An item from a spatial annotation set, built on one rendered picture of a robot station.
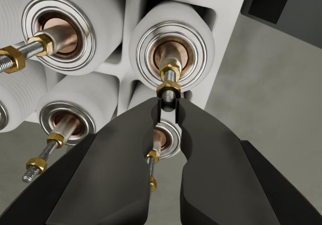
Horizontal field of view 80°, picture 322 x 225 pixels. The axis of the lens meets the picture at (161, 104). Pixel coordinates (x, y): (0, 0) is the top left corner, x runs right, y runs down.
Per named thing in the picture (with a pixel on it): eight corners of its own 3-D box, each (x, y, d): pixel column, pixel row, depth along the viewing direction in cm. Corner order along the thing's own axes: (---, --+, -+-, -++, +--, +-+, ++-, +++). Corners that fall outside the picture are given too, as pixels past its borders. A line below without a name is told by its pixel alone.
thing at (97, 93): (121, 46, 39) (86, 87, 23) (134, 88, 43) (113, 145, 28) (77, 55, 40) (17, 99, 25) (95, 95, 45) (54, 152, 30)
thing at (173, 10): (166, 61, 40) (162, 110, 24) (136, 21, 36) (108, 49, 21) (208, 32, 36) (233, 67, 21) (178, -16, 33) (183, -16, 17)
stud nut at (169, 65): (184, 67, 17) (184, 71, 17) (176, 83, 18) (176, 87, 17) (164, 59, 17) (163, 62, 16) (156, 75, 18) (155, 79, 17)
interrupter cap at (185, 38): (164, 99, 24) (164, 102, 23) (122, 50, 21) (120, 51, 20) (219, 64, 21) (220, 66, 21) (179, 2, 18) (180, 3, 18)
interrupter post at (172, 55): (168, 72, 22) (167, 84, 19) (155, 55, 21) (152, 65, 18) (186, 59, 21) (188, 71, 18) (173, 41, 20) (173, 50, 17)
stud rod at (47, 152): (65, 127, 25) (27, 176, 18) (68, 133, 25) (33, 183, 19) (58, 128, 25) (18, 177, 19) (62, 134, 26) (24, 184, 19)
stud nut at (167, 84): (186, 86, 14) (187, 92, 13) (176, 105, 15) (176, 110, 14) (161, 76, 14) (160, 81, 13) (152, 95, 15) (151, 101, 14)
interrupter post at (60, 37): (46, 34, 20) (26, 42, 18) (58, 18, 20) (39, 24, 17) (65, 51, 21) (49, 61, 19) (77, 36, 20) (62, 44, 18)
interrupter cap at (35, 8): (12, 32, 21) (7, 34, 20) (48, -26, 18) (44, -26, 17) (72, 81, 23) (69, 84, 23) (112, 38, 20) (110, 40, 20)
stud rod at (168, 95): (177, 62, 19) (178, 103, 12) (173, 72, 19) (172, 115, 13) (168, 59, 19) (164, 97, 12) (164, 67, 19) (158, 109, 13)
